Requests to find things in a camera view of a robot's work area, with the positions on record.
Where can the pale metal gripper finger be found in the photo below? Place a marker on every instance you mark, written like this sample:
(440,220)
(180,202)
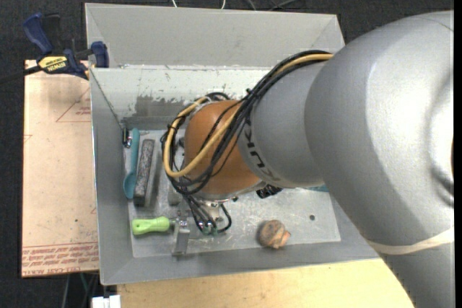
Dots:
(180,241)
(174,197)

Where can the brown cardboard board, red print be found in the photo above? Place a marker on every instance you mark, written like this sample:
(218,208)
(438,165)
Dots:
(57,169)

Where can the teal plastic spoon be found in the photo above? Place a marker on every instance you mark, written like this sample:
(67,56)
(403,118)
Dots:
(130,182)

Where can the black cylinder on white bracket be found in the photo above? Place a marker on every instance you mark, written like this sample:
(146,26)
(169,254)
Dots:
(269,192)

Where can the grey speckled flat block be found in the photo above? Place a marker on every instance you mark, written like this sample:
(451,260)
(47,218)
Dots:
(144,169)

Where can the brown round lumpy ball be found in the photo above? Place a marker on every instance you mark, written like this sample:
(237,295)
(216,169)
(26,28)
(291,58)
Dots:
(272,233)

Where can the grey metal bin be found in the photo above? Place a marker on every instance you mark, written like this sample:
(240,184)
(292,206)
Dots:
(216,43)

